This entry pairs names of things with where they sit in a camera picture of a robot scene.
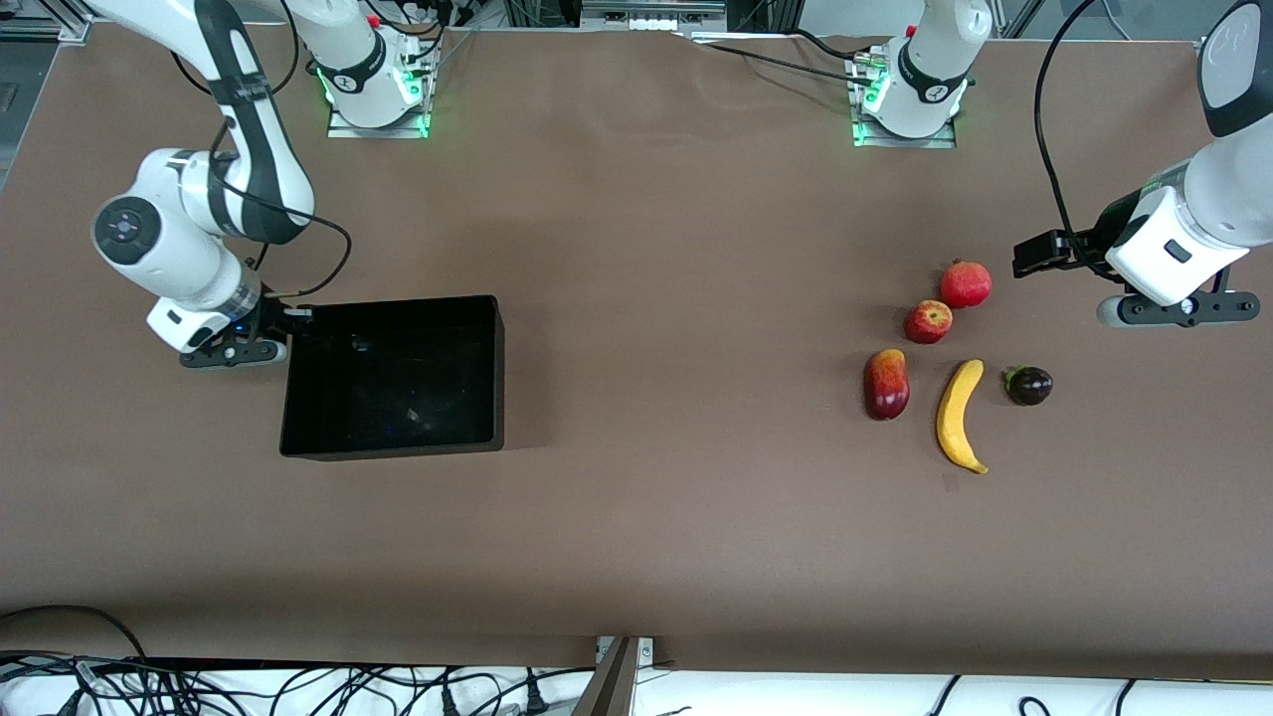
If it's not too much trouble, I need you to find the black plastic box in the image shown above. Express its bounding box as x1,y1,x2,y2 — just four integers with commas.
278,294,505,460

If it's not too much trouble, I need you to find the red apple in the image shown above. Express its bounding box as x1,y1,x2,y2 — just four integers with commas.
903,299,954,345

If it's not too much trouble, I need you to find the yellow banana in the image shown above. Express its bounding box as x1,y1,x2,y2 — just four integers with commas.
936,359,991,475

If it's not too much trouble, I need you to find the red pomegranate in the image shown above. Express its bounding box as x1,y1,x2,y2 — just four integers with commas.
939,259,994,310

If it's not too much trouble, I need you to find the dark purple eggplant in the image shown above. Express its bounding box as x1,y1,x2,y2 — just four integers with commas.
1001,365,1054,407

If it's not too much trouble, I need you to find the red yellow mango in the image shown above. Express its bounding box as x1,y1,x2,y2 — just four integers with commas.
863,348,911,422

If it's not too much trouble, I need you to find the silver electronics device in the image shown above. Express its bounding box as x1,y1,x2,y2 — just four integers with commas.
580,0,729,33

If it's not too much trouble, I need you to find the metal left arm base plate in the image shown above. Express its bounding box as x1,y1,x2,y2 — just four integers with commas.
850,55,958,150

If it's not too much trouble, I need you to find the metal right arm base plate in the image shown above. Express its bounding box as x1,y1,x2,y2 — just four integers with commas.
326,60,431,138

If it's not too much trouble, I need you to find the black arched cable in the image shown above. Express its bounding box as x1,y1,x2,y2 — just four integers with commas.
0,605,150,662

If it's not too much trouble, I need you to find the aluminium frame rail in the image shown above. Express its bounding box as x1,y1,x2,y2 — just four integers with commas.
0,20,95,43

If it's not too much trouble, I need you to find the black cable on table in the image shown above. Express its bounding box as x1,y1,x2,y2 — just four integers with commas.
686,30,886,81

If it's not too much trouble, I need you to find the tangled black cable bundle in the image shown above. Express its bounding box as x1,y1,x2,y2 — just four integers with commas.
0,651,598,716

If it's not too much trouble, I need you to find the dark metal post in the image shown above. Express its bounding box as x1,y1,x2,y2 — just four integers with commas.
569,636,637,716

